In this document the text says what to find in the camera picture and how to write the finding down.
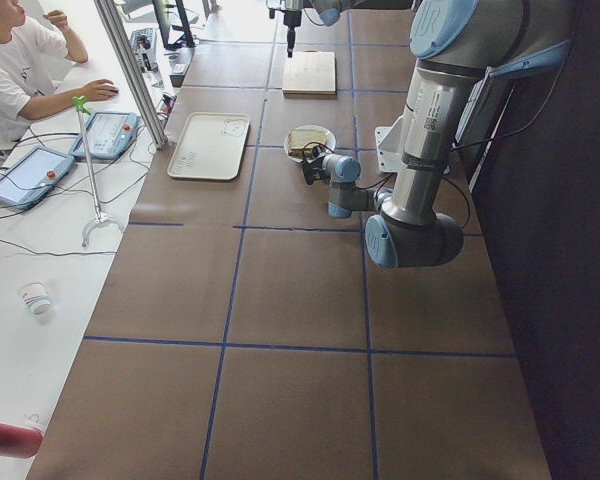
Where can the aluminium frame post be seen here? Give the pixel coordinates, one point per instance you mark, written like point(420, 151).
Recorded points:
point(114, 28)

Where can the teach pendant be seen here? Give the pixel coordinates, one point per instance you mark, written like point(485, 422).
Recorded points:
point(29, 180)
point(109, 133)

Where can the wooden cutting board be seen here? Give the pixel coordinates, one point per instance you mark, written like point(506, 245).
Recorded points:
point(310, 72)

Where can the bread slice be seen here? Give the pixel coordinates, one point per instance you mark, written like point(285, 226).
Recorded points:
point(301, 138)

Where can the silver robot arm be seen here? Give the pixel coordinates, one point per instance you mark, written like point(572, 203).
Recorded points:
point(329, 12)
point(455, 43)

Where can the white camera mast base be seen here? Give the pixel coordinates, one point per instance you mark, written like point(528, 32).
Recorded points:
point(387, 150)

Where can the keyboard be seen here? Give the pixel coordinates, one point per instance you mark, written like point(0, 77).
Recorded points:
point(143, 45)

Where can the red bottle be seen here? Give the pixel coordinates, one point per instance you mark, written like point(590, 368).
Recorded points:
point(19, 442)

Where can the cream bear tray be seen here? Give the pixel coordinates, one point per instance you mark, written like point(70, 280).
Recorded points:
point(210, 147)

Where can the black monitor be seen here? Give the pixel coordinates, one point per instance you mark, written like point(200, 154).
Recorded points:
point(173, 23)

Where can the person in white shirt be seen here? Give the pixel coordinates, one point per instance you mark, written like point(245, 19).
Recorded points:
point(27, 92)

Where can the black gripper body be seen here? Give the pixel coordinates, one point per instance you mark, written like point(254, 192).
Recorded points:
point(312, 169)
point(291, 18)

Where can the green handled reacher grabber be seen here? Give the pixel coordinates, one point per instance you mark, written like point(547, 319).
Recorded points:
point(101, 218)

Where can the far teach pendant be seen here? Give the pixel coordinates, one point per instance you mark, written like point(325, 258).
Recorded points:
point(109, 133)

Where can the white round plate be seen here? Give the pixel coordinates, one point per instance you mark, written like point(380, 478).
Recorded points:
point(330, 143)

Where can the paper cup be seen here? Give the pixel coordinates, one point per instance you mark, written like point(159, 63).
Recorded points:
point(35, 297)

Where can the near teach pendant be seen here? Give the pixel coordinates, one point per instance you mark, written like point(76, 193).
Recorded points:
point(29, 180)

